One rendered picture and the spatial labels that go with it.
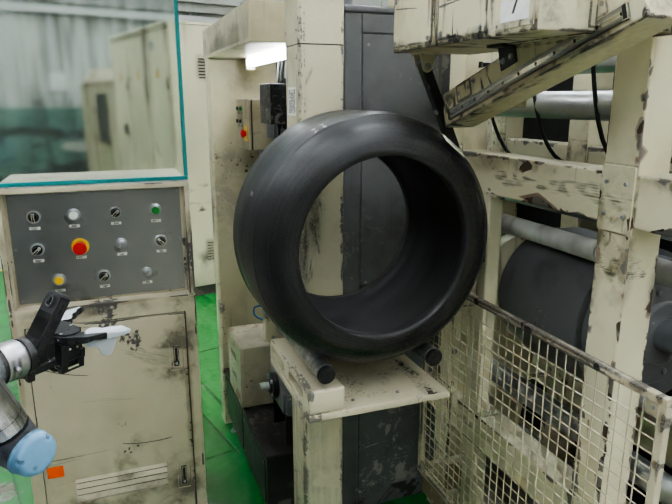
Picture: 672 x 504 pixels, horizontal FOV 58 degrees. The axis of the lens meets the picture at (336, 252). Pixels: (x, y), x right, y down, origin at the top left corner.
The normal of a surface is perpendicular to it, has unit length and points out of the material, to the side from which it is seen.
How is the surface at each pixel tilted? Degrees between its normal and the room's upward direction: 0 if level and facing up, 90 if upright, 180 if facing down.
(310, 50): 90
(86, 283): 90
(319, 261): 90
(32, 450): 90
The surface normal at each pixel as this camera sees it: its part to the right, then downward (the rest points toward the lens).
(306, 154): -0.21, -0.36
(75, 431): 0.35, 0.22
